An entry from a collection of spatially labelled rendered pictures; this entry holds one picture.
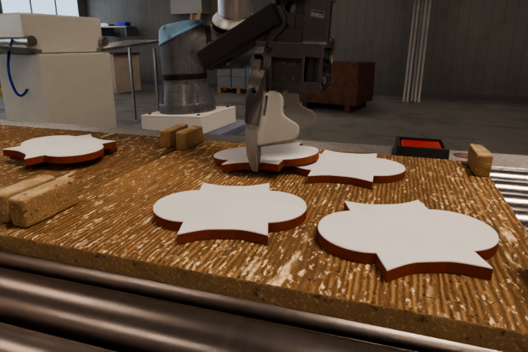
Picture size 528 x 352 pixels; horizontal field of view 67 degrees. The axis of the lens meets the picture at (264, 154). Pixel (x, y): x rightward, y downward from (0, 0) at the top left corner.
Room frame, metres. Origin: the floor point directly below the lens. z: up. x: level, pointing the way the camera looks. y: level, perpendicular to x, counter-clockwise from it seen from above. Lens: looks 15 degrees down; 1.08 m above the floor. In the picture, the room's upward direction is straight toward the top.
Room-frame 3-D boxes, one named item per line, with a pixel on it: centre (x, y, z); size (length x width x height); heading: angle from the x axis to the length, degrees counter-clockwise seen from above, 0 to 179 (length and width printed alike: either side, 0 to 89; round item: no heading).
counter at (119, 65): (10.12, 4.35, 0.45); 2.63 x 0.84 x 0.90; 67
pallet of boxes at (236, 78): (9.56, 0.44, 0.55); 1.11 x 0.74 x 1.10; 67
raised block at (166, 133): (0.60, 0.14, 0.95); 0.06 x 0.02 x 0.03; 163
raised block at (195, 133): (0.59, 0.11, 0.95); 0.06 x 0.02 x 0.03; 162
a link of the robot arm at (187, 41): (1.09, 0.21, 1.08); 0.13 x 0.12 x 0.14; 101
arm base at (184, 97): (1.08, 0.21, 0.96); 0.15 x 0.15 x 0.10
